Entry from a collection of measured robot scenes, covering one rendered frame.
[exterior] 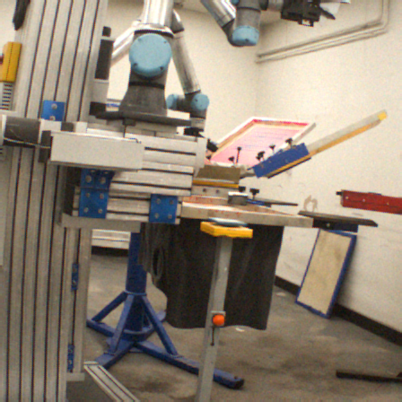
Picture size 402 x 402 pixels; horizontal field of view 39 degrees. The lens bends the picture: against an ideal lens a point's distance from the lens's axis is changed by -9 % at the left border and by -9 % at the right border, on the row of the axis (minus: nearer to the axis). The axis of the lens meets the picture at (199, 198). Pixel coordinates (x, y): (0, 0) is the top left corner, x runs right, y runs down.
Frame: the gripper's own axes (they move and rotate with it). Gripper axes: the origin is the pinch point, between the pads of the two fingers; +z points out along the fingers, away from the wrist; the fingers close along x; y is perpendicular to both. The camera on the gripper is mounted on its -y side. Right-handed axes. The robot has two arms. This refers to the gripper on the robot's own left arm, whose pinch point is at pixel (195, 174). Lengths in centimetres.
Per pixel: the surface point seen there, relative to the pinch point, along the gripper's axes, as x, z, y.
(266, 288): 48, 39, -19
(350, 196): -10, 1, -89
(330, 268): -181, 67, -191
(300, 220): 57, 11, -24
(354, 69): -192, -111, -200
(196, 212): 57, 12, 16
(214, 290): 77, 35, 13
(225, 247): 77, 21, 12
